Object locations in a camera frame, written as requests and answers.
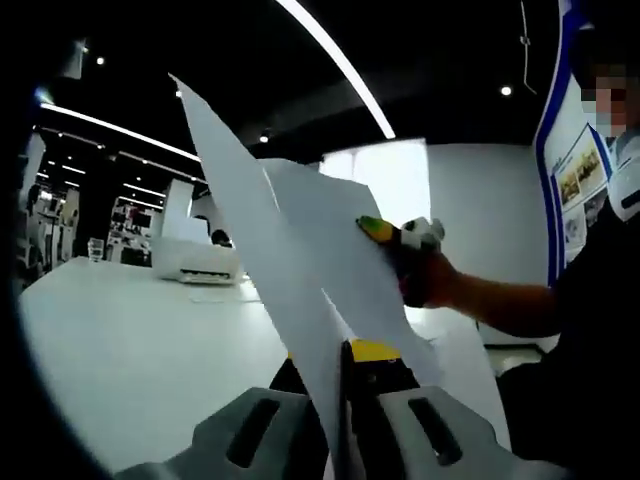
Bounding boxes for person's right hand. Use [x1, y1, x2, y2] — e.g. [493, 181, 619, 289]
[398, 247, 462, 309]

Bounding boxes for ceiling pipe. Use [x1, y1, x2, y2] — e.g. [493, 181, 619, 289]
[518, 0, 539, 96]

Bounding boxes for white worn device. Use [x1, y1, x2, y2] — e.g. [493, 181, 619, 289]
[603, 132, 640, 222]

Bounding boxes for curved ceiling light strip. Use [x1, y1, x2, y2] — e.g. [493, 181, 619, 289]
[39, 102, 202, 163]

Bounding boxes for straight ceiling light strip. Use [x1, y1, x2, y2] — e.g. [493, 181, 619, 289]
[276, 0, 397, 140]

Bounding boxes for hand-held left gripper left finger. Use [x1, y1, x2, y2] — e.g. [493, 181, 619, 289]
[114, 354, 335, 480]

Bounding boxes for white printer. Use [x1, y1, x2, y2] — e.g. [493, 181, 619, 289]
[152, 234, 242, 286]

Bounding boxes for blue framed wall poster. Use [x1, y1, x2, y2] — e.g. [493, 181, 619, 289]
[532, 0, 640, 287]

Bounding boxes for person in black shirt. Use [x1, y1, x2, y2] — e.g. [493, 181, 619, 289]
[499, 199, 640, 480]

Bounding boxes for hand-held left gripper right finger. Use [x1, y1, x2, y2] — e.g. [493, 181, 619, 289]
[341, 338, 571, 480]

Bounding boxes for stack of white printing papers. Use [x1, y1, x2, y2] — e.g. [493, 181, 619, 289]
[168, 73, 512, 480]

